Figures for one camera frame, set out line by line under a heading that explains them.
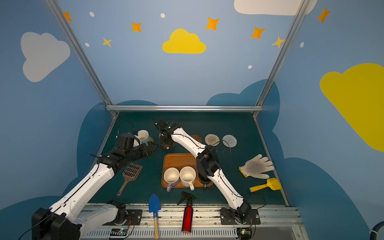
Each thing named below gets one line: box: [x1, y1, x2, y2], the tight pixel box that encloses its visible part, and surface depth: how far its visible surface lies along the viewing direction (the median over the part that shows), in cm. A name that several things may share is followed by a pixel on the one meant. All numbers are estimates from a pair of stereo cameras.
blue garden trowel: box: [148, 194, 161, 240], surface depth 79 cm
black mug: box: [199, 180, 211, 191], surface depth 80 cm
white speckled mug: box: [180, 166, 197, 191], surface depth 83 cm
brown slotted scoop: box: [117, 163, 143, 196], surface depth 88 cm
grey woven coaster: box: [222, 134, 238, 148], surface depth 109 cm
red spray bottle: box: [177, 191, 197, 233], surface depth 74 cm
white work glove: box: [239, 154, 274, 179], surface depth 94 cm
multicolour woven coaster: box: [204, 133, 220, 147], surface depth 109 cm
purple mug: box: [163, 167, 180, 192], surface depth 84 cm
